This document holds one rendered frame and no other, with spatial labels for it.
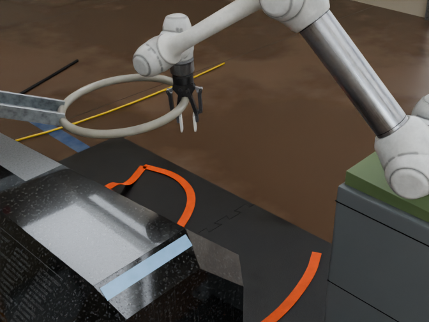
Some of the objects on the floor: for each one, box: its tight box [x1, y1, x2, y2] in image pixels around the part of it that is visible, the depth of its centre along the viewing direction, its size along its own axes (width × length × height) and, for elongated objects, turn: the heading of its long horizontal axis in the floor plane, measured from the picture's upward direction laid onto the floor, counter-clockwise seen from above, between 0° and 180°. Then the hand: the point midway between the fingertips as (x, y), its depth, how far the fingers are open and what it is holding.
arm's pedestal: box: [324, 182, 429, 322], centre depth 228 cm, size 50×50×80 cm
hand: (188, 122), depth 239 cm, fingers closed on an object, 4 cm apart
